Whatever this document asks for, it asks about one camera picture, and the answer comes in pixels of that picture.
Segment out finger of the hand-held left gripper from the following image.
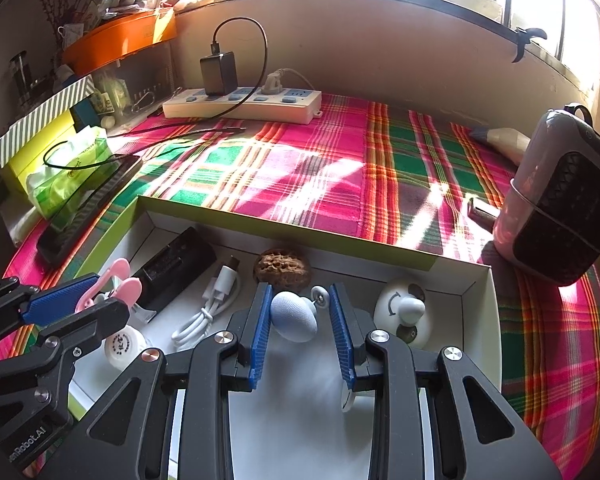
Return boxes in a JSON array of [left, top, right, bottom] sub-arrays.
[[0, 299, 130, 411], [0, 274, 101, 351]]

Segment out black window hook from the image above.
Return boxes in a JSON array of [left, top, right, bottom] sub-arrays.
[[512, 26, 548, 63]]

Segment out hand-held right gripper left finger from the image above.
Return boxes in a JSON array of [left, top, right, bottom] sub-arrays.
[[55, 282, 275, 480]]

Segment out small white knob-shaped object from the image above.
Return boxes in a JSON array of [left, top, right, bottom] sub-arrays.
[[399, 296, 427, 331]]

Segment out glass jar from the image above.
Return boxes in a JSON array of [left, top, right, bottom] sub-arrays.
[[7, 50, 56, 111]]

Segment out pink long hair clip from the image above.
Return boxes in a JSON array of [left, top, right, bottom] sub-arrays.
[[75, 258, 143, 311]]

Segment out white usb cable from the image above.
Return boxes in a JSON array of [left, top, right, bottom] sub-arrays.
[[171, 255, 242, 348]]

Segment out clear plastic container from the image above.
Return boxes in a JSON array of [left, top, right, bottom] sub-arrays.
[[92, 42, 181, 126]]

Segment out teal box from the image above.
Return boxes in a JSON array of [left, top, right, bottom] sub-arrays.
[[70, 100, 101, 128]]

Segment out small silver metal object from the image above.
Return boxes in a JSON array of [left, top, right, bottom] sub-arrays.
[[467, 197, 501, 223]]

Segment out black charger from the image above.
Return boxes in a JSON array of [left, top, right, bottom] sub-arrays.
[[200, 51, 239, 97]]

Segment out green tissue pack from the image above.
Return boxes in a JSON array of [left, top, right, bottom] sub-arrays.
[[26, 126, 113, 220]]

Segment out yellow box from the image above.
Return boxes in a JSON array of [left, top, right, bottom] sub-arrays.
[[0, 110, 78, 196]]

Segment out white egg-shaped object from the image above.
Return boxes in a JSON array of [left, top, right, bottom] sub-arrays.
[[271, 285, 329, 345]]

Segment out pencil-shaped brush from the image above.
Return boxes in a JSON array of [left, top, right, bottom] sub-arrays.
[[467, 127, 531, 166]]

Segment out orange tray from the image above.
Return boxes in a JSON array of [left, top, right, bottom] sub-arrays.
[[62, 9, 177, 77]]

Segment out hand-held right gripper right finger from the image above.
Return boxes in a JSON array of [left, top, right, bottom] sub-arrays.
[[328, 282, 563, 480]]

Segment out dried red twigs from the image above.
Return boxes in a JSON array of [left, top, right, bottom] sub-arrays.
[[30, 0, 76, 31]]

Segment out black bike light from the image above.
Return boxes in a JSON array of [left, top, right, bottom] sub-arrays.
[[130, 226, 218, 323]]

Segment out small bottle with white cap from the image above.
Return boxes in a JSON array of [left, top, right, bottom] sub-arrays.
[[102, 325, 148, 372]]

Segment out large brown walnut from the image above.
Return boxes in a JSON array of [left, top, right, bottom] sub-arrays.
[[253, 248, 312, 286]]

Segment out plaid tablecloth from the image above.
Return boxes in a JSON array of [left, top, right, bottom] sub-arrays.
[[0, 92, 600, 480]]

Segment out green printed packet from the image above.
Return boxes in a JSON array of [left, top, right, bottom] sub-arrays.
[[97, 87, 121, 118]]

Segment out black smartphone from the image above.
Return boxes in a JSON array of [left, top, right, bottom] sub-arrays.
[[36, 155, 142, 268]]

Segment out white cup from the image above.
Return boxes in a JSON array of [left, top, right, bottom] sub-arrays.
[[57, 22, 86, 51]]

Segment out green cardboard box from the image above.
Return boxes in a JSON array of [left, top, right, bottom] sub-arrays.
[[67, 195, 503, 480]]

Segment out white power strip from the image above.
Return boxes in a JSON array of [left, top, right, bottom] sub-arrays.
[[162, 85, 323, 125]]

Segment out white plug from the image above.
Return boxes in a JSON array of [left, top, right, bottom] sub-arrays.
[[261, 67, 321, 96]]

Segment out pink and black heater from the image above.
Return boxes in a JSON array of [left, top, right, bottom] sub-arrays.
[[492, 102, 600, 287]]

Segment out striped box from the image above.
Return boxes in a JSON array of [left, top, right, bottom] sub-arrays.
[[0, 74, 95, 166]]

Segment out white and green round holder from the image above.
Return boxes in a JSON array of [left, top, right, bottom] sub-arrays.
[[373, 279, 435, 348]]

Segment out black charging cable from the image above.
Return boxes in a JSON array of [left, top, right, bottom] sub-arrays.
[[43, 16, 269, 168]]

